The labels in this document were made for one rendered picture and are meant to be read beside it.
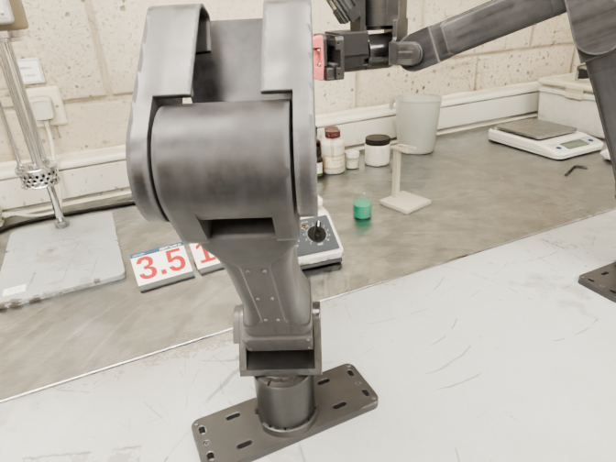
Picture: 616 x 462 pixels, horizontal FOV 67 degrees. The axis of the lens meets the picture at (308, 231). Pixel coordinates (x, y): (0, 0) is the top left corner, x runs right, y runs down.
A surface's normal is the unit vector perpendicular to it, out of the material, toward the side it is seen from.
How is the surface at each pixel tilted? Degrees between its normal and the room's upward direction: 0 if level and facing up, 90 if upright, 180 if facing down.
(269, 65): 40
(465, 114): 90
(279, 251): 124
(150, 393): 0
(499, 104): 90
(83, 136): 90
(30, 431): 0
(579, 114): 93
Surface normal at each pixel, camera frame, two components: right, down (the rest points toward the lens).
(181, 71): -0.04, -0.40
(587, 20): -0.51, 0.40
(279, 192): 0.00, 0.67
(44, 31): 0.42, 0.39
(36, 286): -0.04, -0.89
